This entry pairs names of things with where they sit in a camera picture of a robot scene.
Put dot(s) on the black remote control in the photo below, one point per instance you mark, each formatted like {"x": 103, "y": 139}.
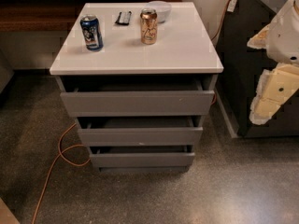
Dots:
{"x": 124, "y": 18}

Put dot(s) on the grey drawer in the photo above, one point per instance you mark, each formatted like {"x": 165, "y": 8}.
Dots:
{"x": 138, "y": 131}
{"x": 137, "y": 103}
{"x": 141, "y": 157}

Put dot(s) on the brown wooden bench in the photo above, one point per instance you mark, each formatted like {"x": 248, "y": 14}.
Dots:
{"x": 46, "y": 15}

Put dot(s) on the dark grey bin cabinet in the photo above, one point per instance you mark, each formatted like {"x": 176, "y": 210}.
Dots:
{"x": 243, "y": 66}

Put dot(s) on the white bowl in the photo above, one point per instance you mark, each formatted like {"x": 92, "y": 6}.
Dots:
{"x": 162, "y": 8}

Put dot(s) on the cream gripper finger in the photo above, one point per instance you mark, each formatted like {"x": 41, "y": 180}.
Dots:
{"x": 274, "y": 89}
{"x": 259, "y": 41}

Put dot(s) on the grey top drawer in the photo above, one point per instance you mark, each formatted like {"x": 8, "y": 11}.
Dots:
{"x": 137, "y": 103}

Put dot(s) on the blue soda can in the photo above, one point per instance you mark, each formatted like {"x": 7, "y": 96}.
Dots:
{"x": 91, "y": 31}

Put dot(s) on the gold soda can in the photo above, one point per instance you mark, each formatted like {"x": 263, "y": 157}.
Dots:
{"x": 148, "y": 24}

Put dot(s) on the grey bottom drawer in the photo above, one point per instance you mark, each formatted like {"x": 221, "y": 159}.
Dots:
{"x": 141, "y": 157}

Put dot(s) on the grey drawer cabinet white top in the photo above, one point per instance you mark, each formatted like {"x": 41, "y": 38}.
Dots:
{"x": 182, "y": 59}

